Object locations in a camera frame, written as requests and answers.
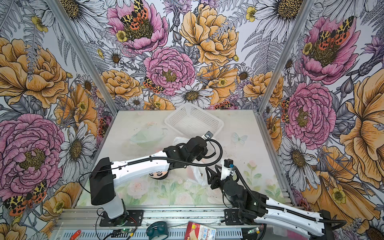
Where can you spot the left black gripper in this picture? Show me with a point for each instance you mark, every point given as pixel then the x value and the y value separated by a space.
pixel 201 155

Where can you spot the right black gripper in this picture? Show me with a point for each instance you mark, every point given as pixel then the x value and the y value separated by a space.
pixel 215 178

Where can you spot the white plastic bag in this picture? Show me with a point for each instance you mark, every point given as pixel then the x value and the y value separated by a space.
pixel 195 175

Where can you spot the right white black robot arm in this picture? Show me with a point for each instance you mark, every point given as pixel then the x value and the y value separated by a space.
pixel 253 208

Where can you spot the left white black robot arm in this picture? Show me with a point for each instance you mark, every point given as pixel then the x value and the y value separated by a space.
pixel 107 174

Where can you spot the white plastic mesh basket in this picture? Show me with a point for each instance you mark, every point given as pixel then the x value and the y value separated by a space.
pixel 189 121

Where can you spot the pink plush doll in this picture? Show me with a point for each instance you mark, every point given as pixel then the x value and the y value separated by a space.
pixel 159 175

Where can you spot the red white bandage box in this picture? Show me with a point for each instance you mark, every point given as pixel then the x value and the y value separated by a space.
pixel 197 231

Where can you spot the teal tape roll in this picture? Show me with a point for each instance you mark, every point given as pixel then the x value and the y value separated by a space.
pixel 158 231

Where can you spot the pink plastic box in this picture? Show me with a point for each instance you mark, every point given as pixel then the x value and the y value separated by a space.
pixel 290 235

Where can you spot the green circuit board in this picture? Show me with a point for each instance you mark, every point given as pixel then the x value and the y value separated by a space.
pixel 123 232

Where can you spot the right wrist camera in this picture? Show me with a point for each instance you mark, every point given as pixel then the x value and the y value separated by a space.
pixel 227 168

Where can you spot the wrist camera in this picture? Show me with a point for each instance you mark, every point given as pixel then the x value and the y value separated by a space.
pixel 208 135
pixel 227 168

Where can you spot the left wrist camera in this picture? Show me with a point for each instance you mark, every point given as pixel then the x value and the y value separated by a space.
pixel 208 135

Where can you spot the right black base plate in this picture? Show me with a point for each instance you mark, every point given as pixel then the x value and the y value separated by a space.
pixel 232 218

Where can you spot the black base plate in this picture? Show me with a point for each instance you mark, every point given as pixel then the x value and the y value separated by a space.
pixel 131 218
pixel 232 218

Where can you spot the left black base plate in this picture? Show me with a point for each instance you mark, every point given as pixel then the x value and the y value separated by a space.
pixel 131 218

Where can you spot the aluminium front rail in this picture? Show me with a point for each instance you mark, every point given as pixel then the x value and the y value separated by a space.
pixel 87 217

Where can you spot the red handled tool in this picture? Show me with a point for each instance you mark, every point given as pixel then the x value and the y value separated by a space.
pixel 76 235

